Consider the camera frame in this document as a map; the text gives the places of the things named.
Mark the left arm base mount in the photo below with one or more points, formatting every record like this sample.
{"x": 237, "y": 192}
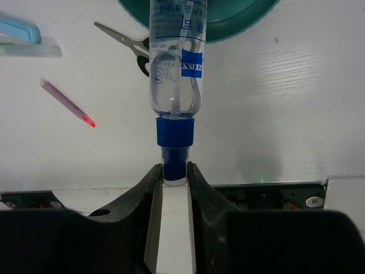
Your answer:
{"x": 31, "y": 199}

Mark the clear bottle blue cap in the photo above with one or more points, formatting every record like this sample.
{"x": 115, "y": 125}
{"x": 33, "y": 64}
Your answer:
{"x": 177, "y": 32}

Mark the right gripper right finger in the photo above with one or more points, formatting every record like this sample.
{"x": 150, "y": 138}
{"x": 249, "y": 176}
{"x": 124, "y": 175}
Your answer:
{"x": 226, "y": 239}

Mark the blue highlighter marker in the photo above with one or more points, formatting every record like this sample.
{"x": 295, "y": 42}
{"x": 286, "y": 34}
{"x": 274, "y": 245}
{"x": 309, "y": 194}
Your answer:
{"x": 20, "y": 29}

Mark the teal round organizer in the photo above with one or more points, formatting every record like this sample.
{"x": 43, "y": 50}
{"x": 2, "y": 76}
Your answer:
{"x": 225, "y": 19}

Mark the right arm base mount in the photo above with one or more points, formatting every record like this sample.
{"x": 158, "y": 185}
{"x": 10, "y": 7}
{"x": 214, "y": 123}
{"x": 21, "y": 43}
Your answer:
{"x": 269, "y": 196}

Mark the purple pen red tip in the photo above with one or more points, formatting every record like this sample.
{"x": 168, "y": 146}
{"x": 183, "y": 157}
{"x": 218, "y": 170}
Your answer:
{"x": 53, "y": 91}

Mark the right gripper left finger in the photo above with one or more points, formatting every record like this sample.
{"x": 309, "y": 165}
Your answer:
{"x": 119, "y": 237}

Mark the green highlighter marker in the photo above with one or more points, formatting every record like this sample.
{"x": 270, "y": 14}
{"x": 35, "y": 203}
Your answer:
{"x": 9, "y": 48}

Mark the black handled scissors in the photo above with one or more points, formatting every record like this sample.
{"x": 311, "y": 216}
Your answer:
{"x": 139, "y": 48}

